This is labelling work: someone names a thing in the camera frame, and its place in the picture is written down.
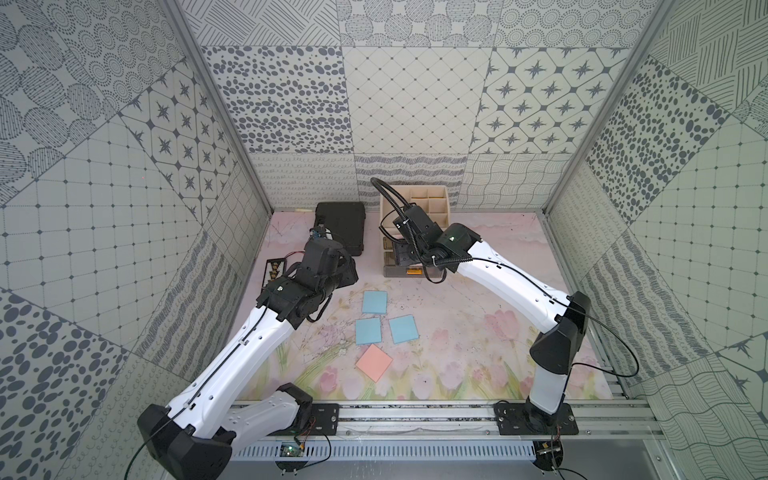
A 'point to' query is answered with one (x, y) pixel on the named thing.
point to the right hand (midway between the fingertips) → (409, 251)
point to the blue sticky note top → (375, 302)
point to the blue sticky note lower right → (403, 328)
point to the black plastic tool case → (345, 222)
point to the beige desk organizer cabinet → (432, 200)
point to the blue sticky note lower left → (368, 331)
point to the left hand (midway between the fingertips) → (355, 264)
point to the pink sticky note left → (374, 362)
